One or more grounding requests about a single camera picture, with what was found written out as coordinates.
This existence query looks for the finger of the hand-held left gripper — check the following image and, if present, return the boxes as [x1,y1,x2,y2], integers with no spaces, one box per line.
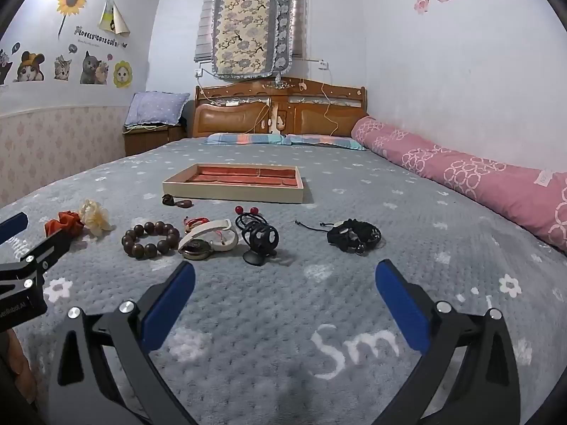
[0,212,30,245]
[0,229,76,290]

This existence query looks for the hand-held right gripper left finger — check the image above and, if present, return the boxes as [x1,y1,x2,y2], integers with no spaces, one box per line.
[46,260,198,425]

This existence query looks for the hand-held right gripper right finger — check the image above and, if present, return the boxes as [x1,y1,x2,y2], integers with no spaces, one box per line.
[374,259,521,425]

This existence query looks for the orange scrunchie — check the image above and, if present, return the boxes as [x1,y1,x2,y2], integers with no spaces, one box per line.
[43,211,85,236]

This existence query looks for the cream flower hair clip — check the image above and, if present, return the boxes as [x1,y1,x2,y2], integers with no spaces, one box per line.
[79,199,115,237]

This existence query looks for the brown wooden bead bracelet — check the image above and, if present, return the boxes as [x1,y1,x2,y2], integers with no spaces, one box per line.
[121,221,180,257]

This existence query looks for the round brass pendant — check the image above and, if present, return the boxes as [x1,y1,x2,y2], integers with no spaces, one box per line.
[178,239,212,261]

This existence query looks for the black hair claw clip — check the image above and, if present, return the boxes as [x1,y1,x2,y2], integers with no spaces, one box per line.
[243,223,281,267]

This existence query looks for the black hair tie red balls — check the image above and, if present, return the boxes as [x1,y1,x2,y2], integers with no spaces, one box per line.
[234,205,267,232]

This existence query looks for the cream tray with brick lining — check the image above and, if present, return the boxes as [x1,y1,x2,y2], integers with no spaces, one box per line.
[162,163,305,205]

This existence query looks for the person's left hand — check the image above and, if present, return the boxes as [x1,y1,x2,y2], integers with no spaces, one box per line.
[0,330,38,412]

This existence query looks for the grey flower bedspread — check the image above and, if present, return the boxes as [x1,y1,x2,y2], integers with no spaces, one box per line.
[0,135,567,425]

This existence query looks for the wooden nightstand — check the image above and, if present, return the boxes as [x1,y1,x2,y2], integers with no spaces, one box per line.
[123,124,187,157]

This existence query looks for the pink rolled quilt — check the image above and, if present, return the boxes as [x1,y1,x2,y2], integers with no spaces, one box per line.
[351,116,567,255]

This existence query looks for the lilac dotted pillow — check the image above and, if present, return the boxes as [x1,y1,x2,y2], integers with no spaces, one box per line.
[124,92,191,128]

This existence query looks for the striped pillow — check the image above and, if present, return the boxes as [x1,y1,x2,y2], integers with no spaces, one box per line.
[204,132,286,146]
[283,133,367,151]

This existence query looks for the yellow flower cat sticker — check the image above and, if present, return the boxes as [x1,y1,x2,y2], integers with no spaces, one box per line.
[113,63,134,88]

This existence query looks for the wooden bed headboard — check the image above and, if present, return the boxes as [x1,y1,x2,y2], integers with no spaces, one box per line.
[191,76,368,139]

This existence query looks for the floral hanging cloth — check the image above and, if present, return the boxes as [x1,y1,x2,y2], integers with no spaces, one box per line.
[211,0,297,81]

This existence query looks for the black leather bracelet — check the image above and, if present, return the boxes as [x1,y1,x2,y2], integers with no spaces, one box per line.
[296,218,382,255]

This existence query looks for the red cord charm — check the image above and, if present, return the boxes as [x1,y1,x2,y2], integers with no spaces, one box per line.
[183,216,211,235]

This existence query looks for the hat cat wall sticker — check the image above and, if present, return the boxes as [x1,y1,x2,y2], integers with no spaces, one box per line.
[14,51,46,83]

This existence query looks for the tabby kitten wall sticker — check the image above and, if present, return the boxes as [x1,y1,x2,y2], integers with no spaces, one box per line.
[54,55,73,81]

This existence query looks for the grey cat wall sticker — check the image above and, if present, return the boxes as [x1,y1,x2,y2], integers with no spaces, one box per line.
[80,50,110,85]

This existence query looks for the lettering wall sticker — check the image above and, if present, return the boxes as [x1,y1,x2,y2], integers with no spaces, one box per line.
[73,27,129,49]

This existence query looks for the yellow cable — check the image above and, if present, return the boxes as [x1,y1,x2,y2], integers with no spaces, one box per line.
[320,68,342,136]

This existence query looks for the curled paper wall poster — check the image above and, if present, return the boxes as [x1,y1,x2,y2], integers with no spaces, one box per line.
[98,0,131,37]

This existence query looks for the sunflower wall sticker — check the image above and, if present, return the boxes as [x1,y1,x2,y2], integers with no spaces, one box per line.
[57,0,87,36]

